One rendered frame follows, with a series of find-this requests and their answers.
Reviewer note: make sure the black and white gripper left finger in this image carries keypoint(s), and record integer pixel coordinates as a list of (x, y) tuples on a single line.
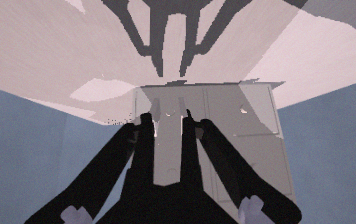
[(82, 200)]

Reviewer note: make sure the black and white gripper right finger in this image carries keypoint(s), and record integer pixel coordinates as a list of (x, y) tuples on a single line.
[(257, 201)]

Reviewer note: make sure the white chest of drawers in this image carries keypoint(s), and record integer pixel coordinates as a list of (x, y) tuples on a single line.
[(290, 192)]

